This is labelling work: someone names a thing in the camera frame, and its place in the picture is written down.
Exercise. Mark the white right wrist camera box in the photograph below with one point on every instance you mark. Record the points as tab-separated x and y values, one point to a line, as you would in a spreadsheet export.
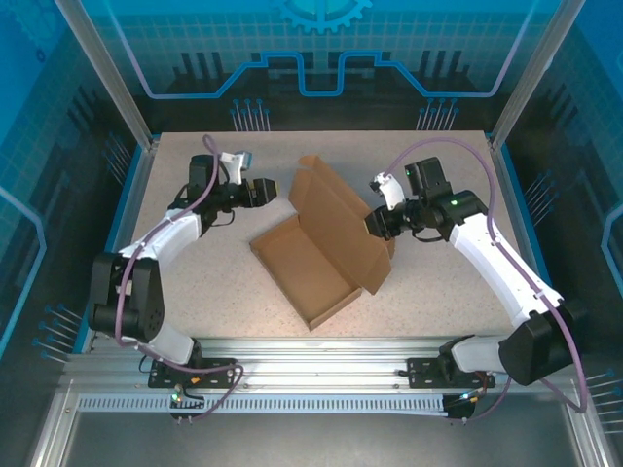
392	190

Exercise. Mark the brown cardboard paper box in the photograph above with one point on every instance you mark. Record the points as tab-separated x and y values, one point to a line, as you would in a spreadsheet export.
321	253

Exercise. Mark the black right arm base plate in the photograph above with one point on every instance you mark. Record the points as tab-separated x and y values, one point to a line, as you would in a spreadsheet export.
418	372

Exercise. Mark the aluminium lower frame rail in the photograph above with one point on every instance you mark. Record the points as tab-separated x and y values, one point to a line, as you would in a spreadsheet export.
53	428
586	428

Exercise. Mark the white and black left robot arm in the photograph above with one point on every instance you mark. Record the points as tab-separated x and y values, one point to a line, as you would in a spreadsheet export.
170	233

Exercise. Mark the aluminium table side rail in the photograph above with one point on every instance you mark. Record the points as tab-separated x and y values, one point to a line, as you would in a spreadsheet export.
511	204
136	204

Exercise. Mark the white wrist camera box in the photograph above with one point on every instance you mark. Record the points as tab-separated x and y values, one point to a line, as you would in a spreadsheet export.
392	190
233	163

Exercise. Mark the aluminium frame post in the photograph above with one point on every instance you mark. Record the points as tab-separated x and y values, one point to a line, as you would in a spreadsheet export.
119	82
530	82

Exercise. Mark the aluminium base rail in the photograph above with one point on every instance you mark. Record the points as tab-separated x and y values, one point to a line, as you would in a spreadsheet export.
316	365

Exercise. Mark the grey metal sheet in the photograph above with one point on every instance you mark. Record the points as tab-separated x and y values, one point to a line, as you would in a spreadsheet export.
316	442

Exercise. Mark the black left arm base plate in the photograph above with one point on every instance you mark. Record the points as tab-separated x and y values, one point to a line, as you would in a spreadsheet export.
226	374

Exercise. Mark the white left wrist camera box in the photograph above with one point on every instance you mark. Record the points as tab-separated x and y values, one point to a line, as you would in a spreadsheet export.
233	163

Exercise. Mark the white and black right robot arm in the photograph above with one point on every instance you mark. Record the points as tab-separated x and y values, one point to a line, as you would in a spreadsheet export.
501	262

